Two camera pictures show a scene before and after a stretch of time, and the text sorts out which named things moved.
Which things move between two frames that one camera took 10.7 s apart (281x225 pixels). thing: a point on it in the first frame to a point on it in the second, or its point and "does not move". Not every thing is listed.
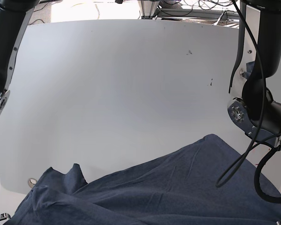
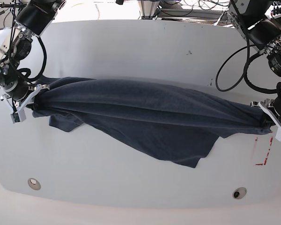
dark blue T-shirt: (207, 182) to (178, 123)
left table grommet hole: (32, 182) does not move
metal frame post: (147, 8) does not move
